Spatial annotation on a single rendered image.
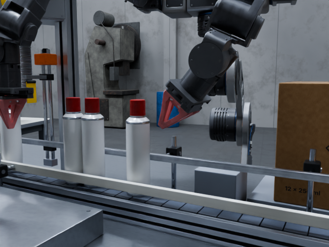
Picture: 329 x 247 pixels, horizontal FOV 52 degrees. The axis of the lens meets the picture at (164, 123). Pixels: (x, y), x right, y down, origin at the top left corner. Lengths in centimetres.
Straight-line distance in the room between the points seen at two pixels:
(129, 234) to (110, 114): 693
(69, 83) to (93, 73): 678
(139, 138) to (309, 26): 745
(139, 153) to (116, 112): 679
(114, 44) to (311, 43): 418
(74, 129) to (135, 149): 17
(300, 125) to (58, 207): 53
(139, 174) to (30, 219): 23
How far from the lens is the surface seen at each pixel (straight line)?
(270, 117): 798
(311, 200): 74
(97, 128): 77
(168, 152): 77
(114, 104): 749
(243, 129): 170
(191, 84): 62
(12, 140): 97
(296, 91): 78
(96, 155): 78
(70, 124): 80
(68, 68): 100
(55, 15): 101
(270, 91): 794
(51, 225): 64
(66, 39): 101
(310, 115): 78
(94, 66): 777
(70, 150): 81
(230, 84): 125
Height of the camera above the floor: 113
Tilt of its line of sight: 8 degrees down
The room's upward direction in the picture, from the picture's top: straight up
